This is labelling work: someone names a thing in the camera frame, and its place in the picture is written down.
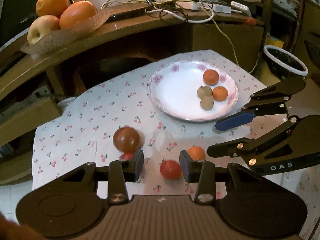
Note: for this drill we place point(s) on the small red object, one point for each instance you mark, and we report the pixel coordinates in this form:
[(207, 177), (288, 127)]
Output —
[(250, 21)]

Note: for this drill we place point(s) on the large orange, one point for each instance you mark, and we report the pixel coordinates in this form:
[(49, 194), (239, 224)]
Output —
[(51, 3), (77, 15)]

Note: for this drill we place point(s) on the leaf shaped glass fruit tray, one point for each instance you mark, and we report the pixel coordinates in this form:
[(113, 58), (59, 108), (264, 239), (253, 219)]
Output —
[(62, 36)]

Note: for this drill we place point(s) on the black monitor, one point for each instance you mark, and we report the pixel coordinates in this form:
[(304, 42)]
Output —
[(17, 7)]

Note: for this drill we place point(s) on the pale yellow apple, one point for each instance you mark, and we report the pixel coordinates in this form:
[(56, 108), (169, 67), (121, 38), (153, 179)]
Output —
[(42, 28)]

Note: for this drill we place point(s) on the black bin with white rim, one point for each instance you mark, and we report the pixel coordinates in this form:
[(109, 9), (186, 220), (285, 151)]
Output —
[(282, 62)]

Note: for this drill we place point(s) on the white power adapter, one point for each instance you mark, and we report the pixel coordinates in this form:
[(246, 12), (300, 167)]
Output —
[(240, 7)]

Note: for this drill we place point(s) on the small orange tangerine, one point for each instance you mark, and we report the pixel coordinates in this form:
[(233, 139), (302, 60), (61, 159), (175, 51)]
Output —
[(197, 152), (211, 77), (220, 93)]

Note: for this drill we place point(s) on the small brown fruit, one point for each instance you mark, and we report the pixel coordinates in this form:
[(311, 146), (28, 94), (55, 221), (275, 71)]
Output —
[(203, 91), (207, 103)]

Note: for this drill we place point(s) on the cherry print tablecloth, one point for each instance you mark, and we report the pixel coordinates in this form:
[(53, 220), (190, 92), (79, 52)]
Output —
[(100, 120)]

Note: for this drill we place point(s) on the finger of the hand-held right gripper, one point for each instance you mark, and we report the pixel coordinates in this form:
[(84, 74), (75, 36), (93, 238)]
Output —
[(225, 150), (233, 122)]

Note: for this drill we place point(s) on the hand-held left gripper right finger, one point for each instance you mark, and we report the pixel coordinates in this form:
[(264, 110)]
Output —
[(184, 166)]

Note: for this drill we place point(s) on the white power strip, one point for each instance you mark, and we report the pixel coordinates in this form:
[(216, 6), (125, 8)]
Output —
[(200, 5)]

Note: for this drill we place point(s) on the curved wooden desk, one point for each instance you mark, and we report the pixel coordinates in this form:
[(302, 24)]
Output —
[(125, 32)]

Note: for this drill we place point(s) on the white floral plate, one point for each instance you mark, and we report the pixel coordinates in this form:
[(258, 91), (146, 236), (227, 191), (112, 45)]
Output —
[(175, 92)]

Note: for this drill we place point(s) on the large dark red tomato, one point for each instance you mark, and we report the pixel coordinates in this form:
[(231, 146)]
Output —
[(126, 139)]

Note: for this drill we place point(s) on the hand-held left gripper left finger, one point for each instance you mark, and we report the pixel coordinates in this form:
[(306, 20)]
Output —
[(138, 166)]

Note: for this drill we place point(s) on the small red cherry tomato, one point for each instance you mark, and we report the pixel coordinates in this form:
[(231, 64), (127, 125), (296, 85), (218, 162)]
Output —
[(126, 156)]

